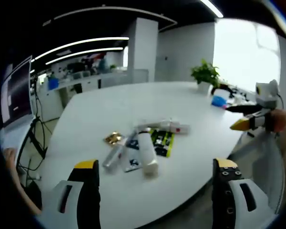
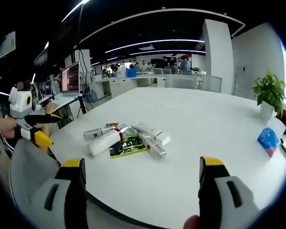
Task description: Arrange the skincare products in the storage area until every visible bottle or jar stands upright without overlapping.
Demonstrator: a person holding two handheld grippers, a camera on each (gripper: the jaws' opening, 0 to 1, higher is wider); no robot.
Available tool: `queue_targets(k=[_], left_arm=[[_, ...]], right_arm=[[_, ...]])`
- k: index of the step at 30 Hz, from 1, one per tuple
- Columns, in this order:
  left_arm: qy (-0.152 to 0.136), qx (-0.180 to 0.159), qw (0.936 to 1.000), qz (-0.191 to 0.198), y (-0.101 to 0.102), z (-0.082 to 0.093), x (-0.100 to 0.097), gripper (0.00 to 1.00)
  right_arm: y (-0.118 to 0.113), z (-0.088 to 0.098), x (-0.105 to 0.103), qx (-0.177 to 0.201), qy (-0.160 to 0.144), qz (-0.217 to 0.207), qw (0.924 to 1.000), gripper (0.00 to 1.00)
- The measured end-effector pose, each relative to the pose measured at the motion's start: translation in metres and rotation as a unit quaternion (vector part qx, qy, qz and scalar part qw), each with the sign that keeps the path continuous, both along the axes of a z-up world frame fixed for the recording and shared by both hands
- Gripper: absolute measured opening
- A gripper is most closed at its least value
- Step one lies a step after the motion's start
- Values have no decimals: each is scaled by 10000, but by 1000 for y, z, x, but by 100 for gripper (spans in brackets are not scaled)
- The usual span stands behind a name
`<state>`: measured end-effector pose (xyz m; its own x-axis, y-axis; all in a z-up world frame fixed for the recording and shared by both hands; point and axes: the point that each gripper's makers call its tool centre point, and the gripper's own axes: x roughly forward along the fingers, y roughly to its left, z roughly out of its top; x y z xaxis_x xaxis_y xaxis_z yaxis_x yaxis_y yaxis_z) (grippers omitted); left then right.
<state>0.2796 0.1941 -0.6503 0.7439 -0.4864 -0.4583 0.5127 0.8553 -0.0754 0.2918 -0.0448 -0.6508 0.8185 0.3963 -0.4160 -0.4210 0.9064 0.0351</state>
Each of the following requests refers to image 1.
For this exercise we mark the white counter cabinets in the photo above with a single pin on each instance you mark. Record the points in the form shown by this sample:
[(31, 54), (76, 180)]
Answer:
[(90, 82)]

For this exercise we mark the dark blue silver skincare sachet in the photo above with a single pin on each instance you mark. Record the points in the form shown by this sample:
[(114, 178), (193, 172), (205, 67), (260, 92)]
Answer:
[(133, 155)]

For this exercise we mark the monitor stand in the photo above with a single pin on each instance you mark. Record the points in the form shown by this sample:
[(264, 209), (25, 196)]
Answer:
[(35, 140)]

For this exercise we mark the white pump bottle red collar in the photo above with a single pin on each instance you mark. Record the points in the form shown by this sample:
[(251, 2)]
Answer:
[(147, 125)]

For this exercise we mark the blue white tissue box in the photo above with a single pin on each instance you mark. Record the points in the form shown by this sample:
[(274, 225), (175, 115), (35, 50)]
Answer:
[(218, 100)]

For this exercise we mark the large white skincare tube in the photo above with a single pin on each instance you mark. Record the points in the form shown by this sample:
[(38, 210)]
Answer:
[(147, 152)]

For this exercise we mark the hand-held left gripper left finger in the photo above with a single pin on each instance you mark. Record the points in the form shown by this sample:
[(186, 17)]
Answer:
[(88, 190)]

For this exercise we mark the potted green plant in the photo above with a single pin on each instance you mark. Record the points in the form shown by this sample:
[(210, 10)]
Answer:
[(205, 74)]

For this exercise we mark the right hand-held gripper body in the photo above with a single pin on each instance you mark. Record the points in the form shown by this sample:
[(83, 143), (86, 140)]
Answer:
[(267, 95)]

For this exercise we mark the green black skincare sachet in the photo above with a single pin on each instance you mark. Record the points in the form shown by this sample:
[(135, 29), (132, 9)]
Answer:
[(163, 143)]

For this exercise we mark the curved ceiling light strip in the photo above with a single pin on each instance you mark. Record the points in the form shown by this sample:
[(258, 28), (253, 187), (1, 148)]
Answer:
[(85, 42), (90, 51)]

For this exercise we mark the computer monitor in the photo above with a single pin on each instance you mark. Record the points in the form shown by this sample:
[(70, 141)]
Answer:
[(19, 90)]

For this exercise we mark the blue storage bin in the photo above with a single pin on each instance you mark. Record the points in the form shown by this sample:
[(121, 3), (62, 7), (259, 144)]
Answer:
[(53, 84)]

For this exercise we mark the white skincare bottle clear cap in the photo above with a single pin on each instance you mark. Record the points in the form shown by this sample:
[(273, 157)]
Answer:
[(184, 127), (112, 159)]

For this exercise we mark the gold skincare sachet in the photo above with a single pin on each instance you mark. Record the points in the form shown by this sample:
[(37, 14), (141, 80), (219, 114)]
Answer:
[(112, 138)]

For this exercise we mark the straight ceiling light strip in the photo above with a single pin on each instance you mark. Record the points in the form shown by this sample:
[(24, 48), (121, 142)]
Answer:
[(212, 8)]

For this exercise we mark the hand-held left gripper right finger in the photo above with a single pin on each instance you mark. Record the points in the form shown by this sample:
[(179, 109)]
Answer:
[(222, 190)]

